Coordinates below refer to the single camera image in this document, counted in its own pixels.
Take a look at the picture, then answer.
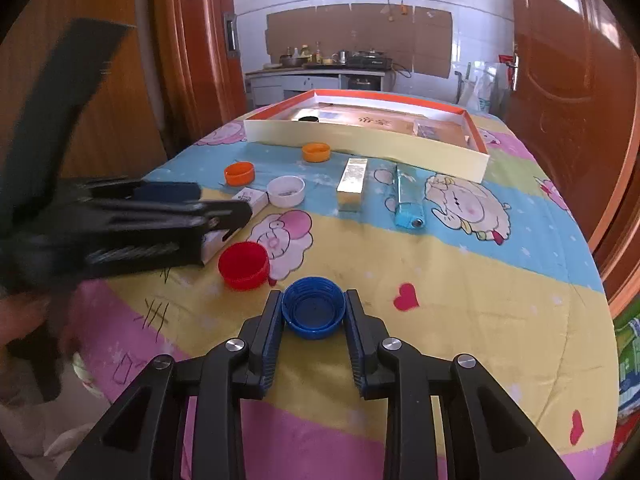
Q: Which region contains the gold white slim box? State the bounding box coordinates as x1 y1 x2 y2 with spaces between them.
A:
336 157 368 211

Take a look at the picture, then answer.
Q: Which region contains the shallow cardboard box tray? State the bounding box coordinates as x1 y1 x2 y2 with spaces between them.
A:
243 89 489 183

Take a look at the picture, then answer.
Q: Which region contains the orange bottle cap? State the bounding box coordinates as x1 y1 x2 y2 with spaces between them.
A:
224 162 255 186

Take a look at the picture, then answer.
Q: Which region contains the person's hand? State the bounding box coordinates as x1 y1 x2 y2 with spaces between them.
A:
1 292 80 359

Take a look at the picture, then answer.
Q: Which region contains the white plastic sack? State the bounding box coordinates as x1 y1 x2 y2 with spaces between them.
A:
456 61 510 117

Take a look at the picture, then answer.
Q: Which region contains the blue bottle cap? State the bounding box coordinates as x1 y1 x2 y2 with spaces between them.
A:
281 276 346 340

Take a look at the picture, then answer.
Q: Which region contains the white printed small box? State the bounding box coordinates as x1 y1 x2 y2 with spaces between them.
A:
201 188 268 264

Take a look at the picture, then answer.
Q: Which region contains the red bottle cap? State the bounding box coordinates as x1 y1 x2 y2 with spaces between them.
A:
218 240 270 292

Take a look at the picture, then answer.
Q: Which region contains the black gas stove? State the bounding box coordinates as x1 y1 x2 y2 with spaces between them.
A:
345 51 393 72

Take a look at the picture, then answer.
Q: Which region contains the kitchen counter cabinet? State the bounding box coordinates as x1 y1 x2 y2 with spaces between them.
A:
245 67 393 108

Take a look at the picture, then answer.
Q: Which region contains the yellow-orange bottle cap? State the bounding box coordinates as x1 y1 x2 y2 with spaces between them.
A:
302 142 331 164

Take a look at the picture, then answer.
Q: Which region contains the light blue lighter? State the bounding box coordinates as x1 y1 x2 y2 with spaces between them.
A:
395 164 425 230

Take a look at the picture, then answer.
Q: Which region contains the white bottle cap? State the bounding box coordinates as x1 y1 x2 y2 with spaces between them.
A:
267 176 306 209

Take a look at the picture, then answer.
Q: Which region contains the colourful cartoon tablecloth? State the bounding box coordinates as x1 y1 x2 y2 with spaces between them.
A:
73 116 618 479

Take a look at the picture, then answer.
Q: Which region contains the brown wooden door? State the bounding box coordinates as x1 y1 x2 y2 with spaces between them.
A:
506 0 639 249

